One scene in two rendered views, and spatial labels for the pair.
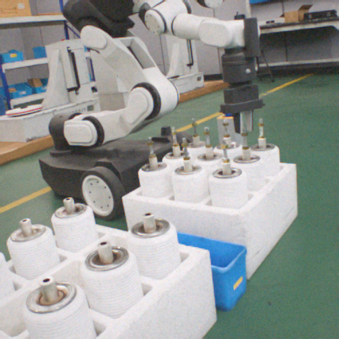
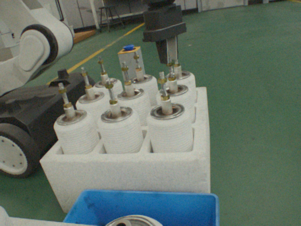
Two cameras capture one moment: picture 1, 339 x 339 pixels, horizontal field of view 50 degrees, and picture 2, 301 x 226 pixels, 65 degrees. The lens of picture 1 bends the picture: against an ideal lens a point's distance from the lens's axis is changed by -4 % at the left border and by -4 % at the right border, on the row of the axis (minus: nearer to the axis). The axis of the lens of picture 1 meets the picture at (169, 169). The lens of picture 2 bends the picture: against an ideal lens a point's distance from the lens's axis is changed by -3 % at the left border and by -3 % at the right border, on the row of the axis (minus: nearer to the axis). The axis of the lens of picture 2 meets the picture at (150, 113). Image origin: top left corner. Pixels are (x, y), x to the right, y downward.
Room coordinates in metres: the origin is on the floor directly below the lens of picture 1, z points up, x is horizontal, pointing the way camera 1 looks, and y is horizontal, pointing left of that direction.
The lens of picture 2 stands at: (0.46, 0.07, 0.48)
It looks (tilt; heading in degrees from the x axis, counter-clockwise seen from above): 26 degrees down; 338
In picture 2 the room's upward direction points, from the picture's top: 11 degrees counter-clockwise
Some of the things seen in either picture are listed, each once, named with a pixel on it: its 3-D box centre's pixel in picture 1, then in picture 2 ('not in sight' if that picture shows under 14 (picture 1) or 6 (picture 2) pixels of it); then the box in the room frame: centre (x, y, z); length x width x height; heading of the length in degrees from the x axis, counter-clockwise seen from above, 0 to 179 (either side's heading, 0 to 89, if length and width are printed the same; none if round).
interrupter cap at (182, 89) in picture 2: (246, 159); (173, 90); (0.99, -0.22, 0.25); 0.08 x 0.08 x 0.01
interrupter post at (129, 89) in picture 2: (209, 153); (129, 89); (1.06, -0.12, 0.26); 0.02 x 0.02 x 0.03
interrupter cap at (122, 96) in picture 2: (210, 157); (130, 94); (1.06, -0.12, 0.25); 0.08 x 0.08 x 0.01
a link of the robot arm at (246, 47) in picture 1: (242, 42); not in sight; (0.98, -0.23, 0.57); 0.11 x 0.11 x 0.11; 37
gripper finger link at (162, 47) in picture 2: (236, 122); (161, 51); (0.98, -0.19, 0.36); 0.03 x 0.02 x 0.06; 19
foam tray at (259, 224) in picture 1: (215, 207); (141, 144); (1.06, -0.12, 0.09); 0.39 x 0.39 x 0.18; 52
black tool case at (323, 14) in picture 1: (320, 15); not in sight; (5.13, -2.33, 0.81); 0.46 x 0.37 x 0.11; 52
